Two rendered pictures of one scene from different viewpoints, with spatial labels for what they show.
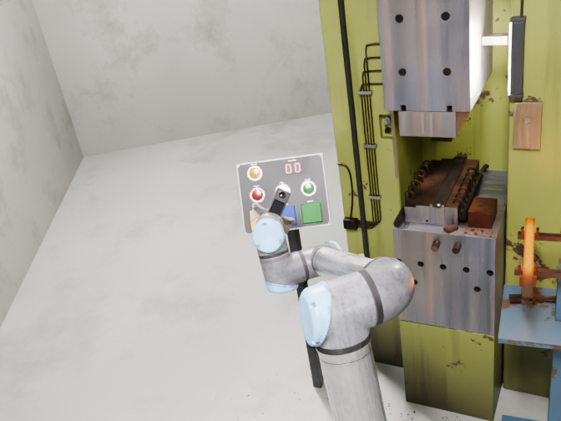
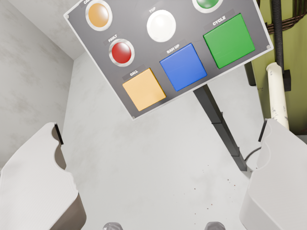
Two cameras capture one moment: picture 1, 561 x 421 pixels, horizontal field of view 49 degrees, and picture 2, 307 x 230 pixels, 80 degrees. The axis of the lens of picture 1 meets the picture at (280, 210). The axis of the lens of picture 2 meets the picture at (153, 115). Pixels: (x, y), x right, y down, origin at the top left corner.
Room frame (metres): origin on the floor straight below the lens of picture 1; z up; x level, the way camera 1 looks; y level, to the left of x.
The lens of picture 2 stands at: (1.77, -0.01, 1.25)
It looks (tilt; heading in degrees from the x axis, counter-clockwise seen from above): 43 degrees down; 19
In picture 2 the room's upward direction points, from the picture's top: 44 degrees counter-clockwise
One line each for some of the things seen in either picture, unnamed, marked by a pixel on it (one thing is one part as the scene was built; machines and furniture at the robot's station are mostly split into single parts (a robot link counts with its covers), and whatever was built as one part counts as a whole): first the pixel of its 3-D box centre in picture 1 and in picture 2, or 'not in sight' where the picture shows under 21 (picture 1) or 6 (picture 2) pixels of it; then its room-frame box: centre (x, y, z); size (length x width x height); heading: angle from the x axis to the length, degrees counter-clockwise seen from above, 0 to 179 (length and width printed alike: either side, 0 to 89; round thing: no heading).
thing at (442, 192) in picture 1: (449, 180); not in sight; (2.18, -0.68, 0.99); 0.42 x 0.05 x 0.01; 149
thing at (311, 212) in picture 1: (311, 212); (228, 42); (2.09, -0.12, 1.01); 0.07 x 0.05 x 0.07; 84
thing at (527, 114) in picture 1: (527, 125); not in sight; (1.96, -0.89, 1.27); 0.09 x 0.02 x 0.17; 59
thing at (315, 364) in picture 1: (303, 293); (220, 126); (2.22, -0.04, 0.54); 0.04 x 0.04 x 1.08; 59
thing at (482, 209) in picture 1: (482, 212); not in sight; (1.97, -0.74, 0.95); 0.12 x 0.09 x 0.07; 149
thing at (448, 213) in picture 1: (443, 188); not in sight; (2.19, -0.66, 0.96); 0.42 x 0.20 x 0.09; 149
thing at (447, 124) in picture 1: (441, 103); not in sight; (2.19, -0.66, 1.32); 0.42 x 0.20 x 0.10; 149
